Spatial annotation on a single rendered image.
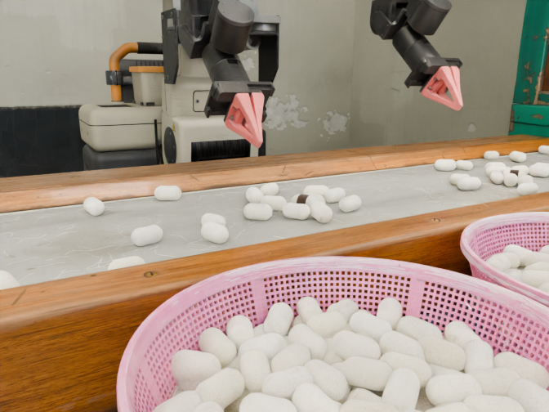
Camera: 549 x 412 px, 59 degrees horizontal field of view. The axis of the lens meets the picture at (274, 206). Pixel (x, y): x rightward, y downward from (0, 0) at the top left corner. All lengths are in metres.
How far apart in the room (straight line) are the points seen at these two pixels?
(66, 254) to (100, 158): 0.97
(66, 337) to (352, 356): 0.19
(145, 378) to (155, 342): 0.03
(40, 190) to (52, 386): 0.38
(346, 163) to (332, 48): 2.31
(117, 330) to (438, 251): 0.31
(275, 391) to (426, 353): 0.11
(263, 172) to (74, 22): 1.93
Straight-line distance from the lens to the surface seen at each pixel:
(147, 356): 0.30
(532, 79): 1.42
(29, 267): 0.50
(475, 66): 2.57
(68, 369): 0.37
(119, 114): 1.47
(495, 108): 2.50
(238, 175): 0.78
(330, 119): 3.19
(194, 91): 1.25
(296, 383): 0.30
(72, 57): 2.61
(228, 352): 0.33
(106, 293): 0.36
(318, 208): 0.58
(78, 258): 0.51
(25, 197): 0.71
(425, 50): 1.00
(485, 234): 0.54
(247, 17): 0.78
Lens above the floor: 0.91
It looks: 15 degrees down
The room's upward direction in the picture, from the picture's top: 1 degrees clockwise
